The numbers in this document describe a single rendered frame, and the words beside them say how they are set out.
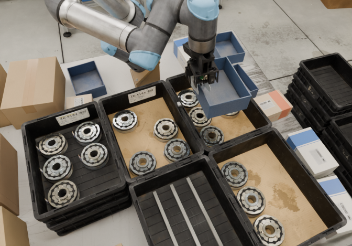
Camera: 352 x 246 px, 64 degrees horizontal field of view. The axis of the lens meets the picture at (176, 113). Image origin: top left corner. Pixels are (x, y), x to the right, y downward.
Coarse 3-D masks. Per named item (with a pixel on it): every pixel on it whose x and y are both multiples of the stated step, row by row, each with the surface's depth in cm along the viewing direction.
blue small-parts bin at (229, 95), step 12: (216, 60) 103; (228, 60) 102; (216, 72) 107; (228, 72) 104; (216, 84) 103; (228, 84) 104; (240, 84) 97; (204, 96) 92; (216, 96) 100; (228, 96) 100; (240, 96) 99; (204, 108) 94; (216, 108) 91; (228, 108) 93; (240, 108) 96
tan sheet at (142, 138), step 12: (132, 108) 126; (144, 108) 126; (156, 108) 126; (168, 108) 127; (144, 120) 122; (156, 120) 123; (132, 132) 119; (144, 132) 119; (180, 132) 119; (120, 144) 115; (132, 144) 115; (144, 144) 115; (156, 144) 115; (156, 156) 112; (156, 168) 109
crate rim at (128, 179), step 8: (160, 80) 123; (136, 88) 120; (144, 88) 121; (168, 88) 120; (112, 96) 117; (176, 104) 115; (104, 112) 112; (104, 120) 110; (184, 120) 111; (112, 136) 107; (192, 136) 106; (200, 144) 104; (200, 152) 102; (120, 160) 100; (184, 160) 100; (160, 168) 98; (128, 176) 96; (144, 176) 98; (128, 184) 97
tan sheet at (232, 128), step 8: (240, 112) 126; (216, 120) 123; (224, 120) 123; (232, 120) 123; (240, 120) 123; (248, 120) 123; (224, 128) 121; (232, 128) 121; (240, 128) 121; (248, 128) 121; (224, 136) 118; (232, 136) 118
